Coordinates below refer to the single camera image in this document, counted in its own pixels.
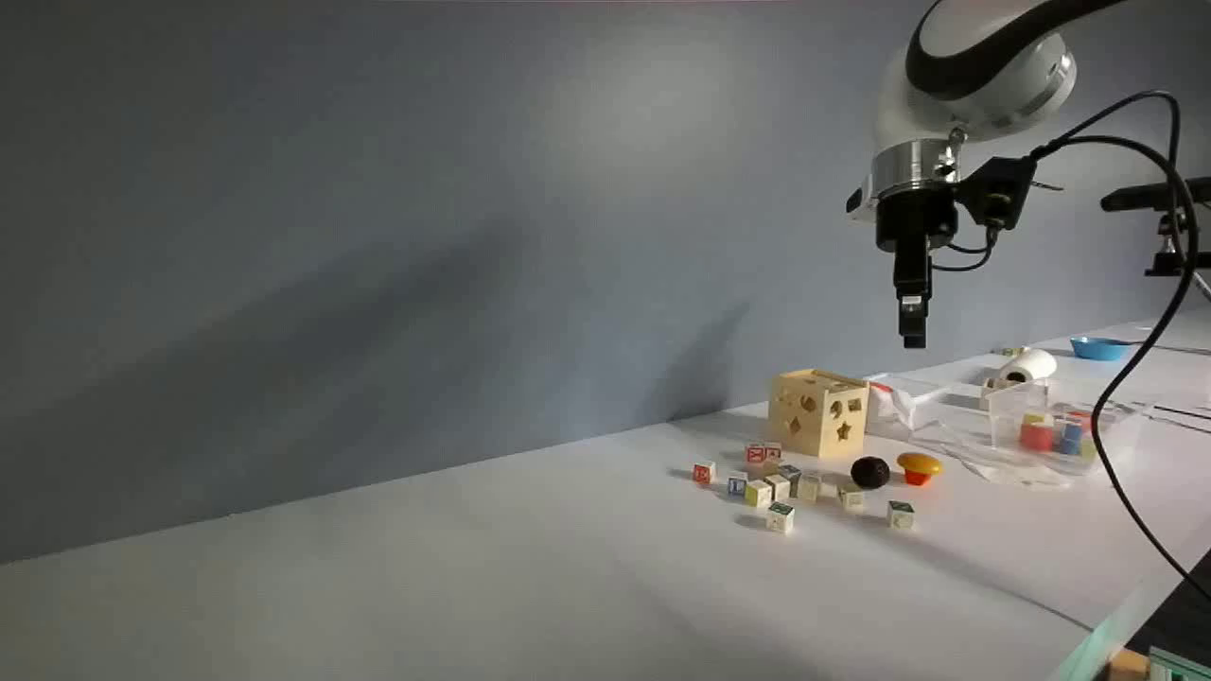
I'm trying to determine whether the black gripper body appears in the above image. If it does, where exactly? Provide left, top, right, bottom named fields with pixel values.
left=875, top=190, right=956, bottom=302

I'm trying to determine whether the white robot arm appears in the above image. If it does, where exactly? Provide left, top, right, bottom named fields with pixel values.
left=846, top=0, right=1116, bottom=347

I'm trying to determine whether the small beige letter cube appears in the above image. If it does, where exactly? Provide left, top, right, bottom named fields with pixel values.
left=835, top=488, right=866, bottom=516

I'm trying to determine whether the white letter cube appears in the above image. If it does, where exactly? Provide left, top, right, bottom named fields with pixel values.
left=802, top=476, right=840, bottom=504

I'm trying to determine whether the pink letter cube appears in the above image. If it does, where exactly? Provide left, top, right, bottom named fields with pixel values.
left=743, top=444, right=779, bottom=464

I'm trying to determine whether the yellow letter cube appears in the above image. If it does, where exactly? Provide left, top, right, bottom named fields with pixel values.
left=743, top=479, right=773, bottom=511

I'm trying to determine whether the blue sided letter cube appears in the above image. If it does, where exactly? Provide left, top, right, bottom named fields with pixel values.
left=721, top=476, right=748, bottom=498

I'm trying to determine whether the white round device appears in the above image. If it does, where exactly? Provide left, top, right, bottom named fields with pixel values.
left=985, top=347, right=1054, bottom=388

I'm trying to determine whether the wooden shape sorter box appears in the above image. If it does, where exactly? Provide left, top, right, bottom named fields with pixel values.
left=768, top=366, right=869, bottom=458

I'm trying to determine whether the orange red toy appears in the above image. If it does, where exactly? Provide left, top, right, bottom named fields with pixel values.
left=896, top=450, right=942, bottom=484

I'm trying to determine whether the clear plastic container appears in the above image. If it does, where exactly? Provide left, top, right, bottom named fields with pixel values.
left=980, top=384, right=1137, bottom=471

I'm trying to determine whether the black round toy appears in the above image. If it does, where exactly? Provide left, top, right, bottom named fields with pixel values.
left=852, top=458, right=888, bottom=488

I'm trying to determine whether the red block in container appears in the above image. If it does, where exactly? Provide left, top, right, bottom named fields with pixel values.
left=1018, top=413, right=1054, bottom=453

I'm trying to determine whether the blue bowl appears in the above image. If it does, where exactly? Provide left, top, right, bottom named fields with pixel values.
left=1071, top=338, right=1130, bottom=362

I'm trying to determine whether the blue block in container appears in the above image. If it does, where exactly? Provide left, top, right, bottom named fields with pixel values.
left=1054, top=420, right=1087, bottom=453

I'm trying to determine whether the wooden block bottom corner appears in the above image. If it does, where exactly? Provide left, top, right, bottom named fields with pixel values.
left=1107, top=648, right=1149, bottom=681

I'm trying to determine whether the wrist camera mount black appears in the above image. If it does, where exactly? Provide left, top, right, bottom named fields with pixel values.
left=952, top=154, right=1038, bottom=229

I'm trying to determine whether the black camera stand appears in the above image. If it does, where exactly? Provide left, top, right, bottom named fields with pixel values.
left=1101, top=181, right=1211, bottom=277

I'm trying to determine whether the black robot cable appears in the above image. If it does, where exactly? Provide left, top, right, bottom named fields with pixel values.
left=931, top=87, right=1211, bottom=608

